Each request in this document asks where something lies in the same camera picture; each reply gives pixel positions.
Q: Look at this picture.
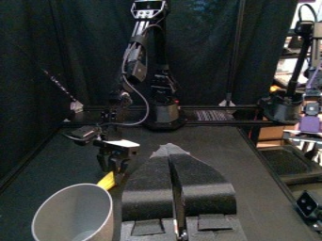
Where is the black frame rail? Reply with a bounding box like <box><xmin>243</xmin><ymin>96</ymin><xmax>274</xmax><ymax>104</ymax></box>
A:
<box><xmin>61</xmin><ymin>104</ymin><xmax>268</xmax><ymax>129</ymax></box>

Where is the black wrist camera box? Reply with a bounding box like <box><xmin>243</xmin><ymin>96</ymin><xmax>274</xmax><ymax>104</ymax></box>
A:
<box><xmin>61</xmin><ymin>125</ymin><xmax>103</xmax><ymax>147</ymax></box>

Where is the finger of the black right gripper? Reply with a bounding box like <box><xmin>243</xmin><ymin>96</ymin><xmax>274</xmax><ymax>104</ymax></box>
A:
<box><xmin>105</xmin><ymin>159</ymin><xmax>120</xmax><ymax>174</ymax></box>
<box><xmin>117</xmin><ymin>159</ymin><xmax>132</xmax><ymax>190</ymax></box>

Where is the black tray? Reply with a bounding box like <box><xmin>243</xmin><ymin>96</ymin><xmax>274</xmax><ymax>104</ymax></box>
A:
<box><xmin>258</xmin><ymin>145</ymin><xmax>322</xmax><ymax>186</ymax></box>

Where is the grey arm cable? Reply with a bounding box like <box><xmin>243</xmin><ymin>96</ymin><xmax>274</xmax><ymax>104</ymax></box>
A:
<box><xmin>119</xmin><ymin>24</ymin><xmax>168</xmax><ymax>127</ymax></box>

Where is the black frame post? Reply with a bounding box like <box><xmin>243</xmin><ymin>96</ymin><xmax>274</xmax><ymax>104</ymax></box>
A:
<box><xmin>217</xmin><ymin>0</ymin><xmax>247</xmax><ymax>107</ymax></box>

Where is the purple background device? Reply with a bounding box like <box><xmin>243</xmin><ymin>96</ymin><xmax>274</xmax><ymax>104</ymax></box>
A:
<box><xmin>298</xmin><ymin>22</ymin><xmax>322</xmax><ymax>135</ymax></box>

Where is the black box with lenses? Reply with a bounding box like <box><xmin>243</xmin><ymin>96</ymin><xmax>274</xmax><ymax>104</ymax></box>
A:
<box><xmin>291</xmin><ymin>189</ymin><xmax>322</xmax><ymax>228</ymax></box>

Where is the brown cardboard box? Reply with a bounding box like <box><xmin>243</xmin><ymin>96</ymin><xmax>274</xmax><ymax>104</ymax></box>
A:
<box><xmin>255</xmin><ymin>123</ymin><xmax>300</xmax><ymax>149</ymax></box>

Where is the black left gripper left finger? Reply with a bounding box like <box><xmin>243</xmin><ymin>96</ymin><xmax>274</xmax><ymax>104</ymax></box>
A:
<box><xmin>119</xmin><ymin>143</ymin><xmax>179</xmax><ymax>241</ymax></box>

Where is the braided cord with white tag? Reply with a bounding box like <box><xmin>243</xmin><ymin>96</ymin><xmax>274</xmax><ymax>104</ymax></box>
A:
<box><xmin>40</xmin><ymin>68</ymin><xmax>85</xmax><ymax>115</ymax></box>

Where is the grey plastic cup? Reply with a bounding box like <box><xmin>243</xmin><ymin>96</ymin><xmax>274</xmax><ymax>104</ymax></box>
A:
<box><xmin>30</xmin><ymin>183</ymin><xmax>116</xmax><ymax>241</ymax></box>

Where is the yellow toy corn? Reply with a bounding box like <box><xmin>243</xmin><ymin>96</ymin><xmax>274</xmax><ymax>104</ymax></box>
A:
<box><xmin>96</xmin><ymin>170</ymin><xmax>117</xmax><ymax>192</ymax></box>

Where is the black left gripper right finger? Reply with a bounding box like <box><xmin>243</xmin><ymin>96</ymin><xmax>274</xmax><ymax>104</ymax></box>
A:
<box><xmin>168</xmin><ymin>143</ymin><xmax>248</xmax><ymax>241</ymax></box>

